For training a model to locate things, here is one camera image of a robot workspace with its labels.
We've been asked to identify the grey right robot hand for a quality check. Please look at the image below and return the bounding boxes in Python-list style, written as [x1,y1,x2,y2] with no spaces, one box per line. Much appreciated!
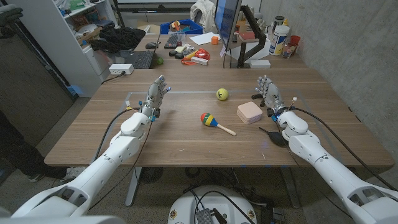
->
[255,75,290,118]

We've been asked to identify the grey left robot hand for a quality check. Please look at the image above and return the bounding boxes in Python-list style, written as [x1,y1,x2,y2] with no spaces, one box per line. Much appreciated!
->
[139,75,172,119]

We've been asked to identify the pink square jewelry box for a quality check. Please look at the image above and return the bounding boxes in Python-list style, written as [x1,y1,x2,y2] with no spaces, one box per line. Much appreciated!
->
[236,101,264,126]

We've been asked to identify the white flat box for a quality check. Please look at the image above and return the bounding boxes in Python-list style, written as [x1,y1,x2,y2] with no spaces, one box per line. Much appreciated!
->
[249,58,272,70]

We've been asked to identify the small white long box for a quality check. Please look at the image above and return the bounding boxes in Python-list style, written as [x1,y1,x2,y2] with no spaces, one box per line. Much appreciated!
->
[190,56,210,67]

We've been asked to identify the colourful striped wooden maraca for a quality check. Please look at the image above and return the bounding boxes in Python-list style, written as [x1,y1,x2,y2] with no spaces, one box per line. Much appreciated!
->
[200,113,238,137]

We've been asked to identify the dark gloved person hand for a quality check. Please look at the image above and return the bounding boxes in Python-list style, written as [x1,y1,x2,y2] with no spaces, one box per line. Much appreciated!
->
[0,4,24,40]

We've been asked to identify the black laptop keyboard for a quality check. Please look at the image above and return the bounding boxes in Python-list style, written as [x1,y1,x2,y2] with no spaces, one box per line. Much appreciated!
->
[119,49,157,70]

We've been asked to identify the black rubber air blower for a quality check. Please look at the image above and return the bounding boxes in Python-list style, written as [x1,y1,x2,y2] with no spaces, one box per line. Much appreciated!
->
[258,126,289,148]

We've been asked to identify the white wipes canister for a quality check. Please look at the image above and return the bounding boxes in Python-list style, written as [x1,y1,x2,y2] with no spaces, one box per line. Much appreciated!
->
[269,25,291,57]

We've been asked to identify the black crumpled cloth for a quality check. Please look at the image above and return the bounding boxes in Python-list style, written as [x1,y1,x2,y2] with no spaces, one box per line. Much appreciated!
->
[89,26,147,54]

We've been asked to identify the dark lidded bottle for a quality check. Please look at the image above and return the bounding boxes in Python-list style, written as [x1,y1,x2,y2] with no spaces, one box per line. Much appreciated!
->
[272,16,285,32]

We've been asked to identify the white paper sheet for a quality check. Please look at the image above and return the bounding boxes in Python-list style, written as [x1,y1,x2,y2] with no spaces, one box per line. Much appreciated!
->
[189,31,221,46]

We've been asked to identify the blue plastic bin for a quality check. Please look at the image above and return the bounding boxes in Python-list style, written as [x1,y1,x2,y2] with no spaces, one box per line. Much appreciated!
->
[159,18,205,35]

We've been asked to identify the computer monitor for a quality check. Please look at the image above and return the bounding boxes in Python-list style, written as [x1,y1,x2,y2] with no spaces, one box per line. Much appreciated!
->
[214,0,243,52]

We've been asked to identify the grey table leg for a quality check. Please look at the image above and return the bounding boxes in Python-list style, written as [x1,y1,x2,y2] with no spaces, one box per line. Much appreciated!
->
[280,167,302,210]
[124,167,143,207]

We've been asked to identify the white jacket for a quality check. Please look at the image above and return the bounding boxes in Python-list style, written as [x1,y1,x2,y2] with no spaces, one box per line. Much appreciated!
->
[190,0,217,32]

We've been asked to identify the white shelf unit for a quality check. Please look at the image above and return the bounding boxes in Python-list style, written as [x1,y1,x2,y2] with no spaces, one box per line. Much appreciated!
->
[5,0,121,98]

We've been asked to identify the white sneaker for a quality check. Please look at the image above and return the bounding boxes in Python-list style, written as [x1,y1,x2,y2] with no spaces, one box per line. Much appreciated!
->
[59,166,86,184]

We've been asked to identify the white robot torso base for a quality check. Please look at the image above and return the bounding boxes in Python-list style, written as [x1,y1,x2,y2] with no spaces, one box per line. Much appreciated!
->
[167,185,259,224]

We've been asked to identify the person leg dark trousers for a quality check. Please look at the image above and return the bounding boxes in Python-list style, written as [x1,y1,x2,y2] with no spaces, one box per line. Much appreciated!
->
[0,110,68,180]

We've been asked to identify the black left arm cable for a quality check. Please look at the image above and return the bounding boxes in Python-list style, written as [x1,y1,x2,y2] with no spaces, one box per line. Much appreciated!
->
[93,107,141,163]

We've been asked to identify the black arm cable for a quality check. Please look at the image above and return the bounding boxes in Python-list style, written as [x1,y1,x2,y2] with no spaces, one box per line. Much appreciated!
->
[93,107,141,163]
[291,106,398,192]

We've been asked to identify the red coiled cord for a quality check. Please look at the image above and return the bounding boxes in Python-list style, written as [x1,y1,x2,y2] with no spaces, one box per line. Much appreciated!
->
[194,48,211,61]

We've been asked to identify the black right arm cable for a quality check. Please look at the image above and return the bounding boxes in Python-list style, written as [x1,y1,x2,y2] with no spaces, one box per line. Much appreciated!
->
[291,106,398,192]

